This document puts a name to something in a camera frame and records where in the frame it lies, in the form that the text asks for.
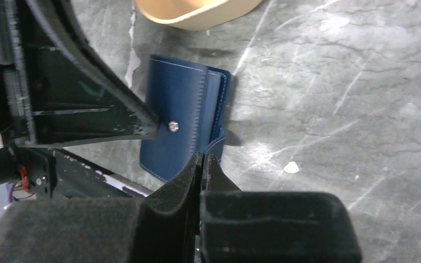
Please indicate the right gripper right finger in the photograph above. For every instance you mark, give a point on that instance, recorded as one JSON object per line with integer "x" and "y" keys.
{"x": 293, "y": 226}

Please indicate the blue leather card holder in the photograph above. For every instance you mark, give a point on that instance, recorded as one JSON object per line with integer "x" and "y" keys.
{"x": 190, "y": 100}

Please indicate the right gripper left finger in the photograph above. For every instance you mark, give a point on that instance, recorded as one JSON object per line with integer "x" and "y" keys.
{"x": 159, "y": 228}

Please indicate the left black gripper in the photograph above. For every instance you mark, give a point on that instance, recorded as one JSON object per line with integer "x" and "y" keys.
{"x": 56, "y": 91}

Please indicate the black base frame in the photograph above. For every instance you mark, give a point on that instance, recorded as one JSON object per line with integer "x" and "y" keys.
{"x": 59, "y": 174}

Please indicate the tan oval card tray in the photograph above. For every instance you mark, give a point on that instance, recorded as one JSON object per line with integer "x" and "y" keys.
{"x": 194, "y": 15}

